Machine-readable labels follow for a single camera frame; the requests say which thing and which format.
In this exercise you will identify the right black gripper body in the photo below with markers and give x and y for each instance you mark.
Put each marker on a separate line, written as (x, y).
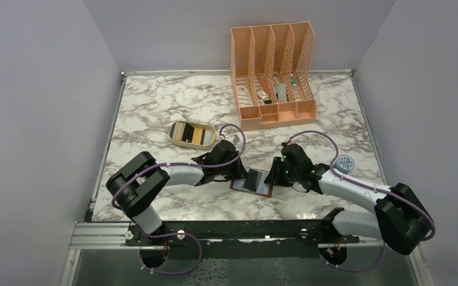
(287, 175)

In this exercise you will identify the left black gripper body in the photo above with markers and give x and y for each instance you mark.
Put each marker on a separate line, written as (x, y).
(231, 171)

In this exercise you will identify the brown leather card holder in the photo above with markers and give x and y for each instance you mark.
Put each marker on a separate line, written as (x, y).
(254, 184)

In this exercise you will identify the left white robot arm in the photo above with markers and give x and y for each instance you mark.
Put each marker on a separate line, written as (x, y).
(135, 186)

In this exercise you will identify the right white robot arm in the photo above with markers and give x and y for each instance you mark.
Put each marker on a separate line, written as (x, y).
(393, 214)

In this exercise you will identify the tan oval card tray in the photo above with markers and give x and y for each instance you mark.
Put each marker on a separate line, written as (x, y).
(191, 135)

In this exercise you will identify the small box in organizer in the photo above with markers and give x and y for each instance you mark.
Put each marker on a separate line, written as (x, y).
(263, 98)

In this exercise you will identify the green white tube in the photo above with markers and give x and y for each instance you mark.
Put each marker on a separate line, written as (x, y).
(293, 81)

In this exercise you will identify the orange plastic file organizer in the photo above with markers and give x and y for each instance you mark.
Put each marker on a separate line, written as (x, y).
(261, 58)

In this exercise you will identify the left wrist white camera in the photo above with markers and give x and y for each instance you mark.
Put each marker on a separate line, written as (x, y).
(234, 139)

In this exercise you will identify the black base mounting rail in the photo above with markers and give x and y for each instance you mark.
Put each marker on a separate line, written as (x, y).
(245, 239)

